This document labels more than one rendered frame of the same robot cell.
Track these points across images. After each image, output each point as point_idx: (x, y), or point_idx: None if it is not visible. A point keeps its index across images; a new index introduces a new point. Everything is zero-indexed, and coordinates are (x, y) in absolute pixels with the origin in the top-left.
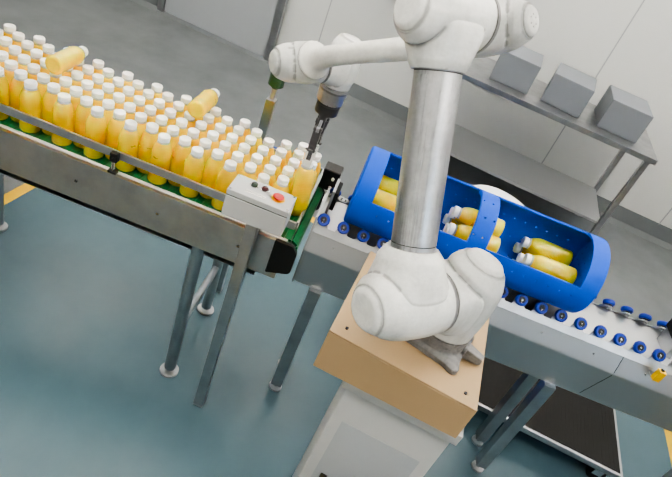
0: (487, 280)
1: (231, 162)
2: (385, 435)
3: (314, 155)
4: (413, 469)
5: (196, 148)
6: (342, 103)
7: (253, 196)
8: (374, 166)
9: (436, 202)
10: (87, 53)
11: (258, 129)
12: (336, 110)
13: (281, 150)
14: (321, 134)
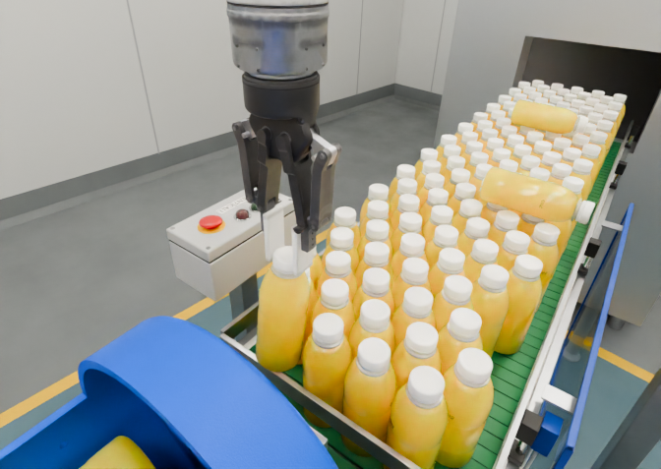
0: None
1: (346, 212)
2: None
3: (264, 224)
4: None
5: (381, 187)
6: (234, 52)
7: (227, 202)
8: (138, 330)
9: None
10: (581, 127)
11: (502, 274)
12: (242, 81)
13: (417, 294)
14: (292, 191)
